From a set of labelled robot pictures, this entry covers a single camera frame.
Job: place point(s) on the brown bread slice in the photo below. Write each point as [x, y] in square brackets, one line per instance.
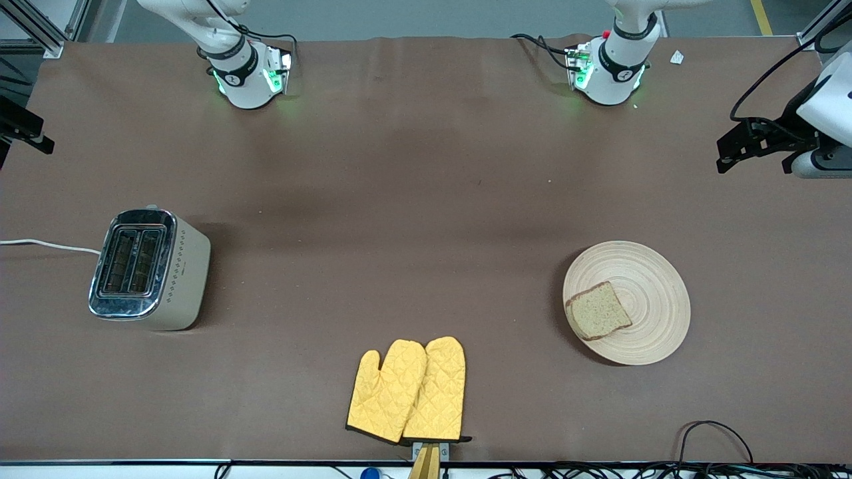
[599, 313]

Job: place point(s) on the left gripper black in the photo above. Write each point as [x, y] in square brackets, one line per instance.
[794, 113]

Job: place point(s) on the beige chrome two-slot toaster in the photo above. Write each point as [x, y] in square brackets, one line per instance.
[180, 279]

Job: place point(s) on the small white paper scrap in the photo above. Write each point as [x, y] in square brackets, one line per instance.
[677, 58]

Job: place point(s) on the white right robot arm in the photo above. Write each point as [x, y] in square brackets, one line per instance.
[246, 86]

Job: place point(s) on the grey metal bracket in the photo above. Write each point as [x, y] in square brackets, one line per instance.
[443, 451]

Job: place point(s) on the yellow quilted oven mitt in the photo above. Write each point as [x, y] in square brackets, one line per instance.
[386, 392]
[442, 386]

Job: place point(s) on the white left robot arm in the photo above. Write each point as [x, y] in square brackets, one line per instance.
[612, 73]

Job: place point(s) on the tan wooden post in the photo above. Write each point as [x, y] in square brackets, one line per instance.
[426, 466]

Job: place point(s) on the brown table cover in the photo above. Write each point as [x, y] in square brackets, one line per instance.
[426, 166]

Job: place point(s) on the round light wooden plate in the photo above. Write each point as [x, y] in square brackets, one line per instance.
[652, 293]

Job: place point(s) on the aluminium frame profile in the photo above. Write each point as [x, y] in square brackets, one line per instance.
[815, 30]
[50, 43]

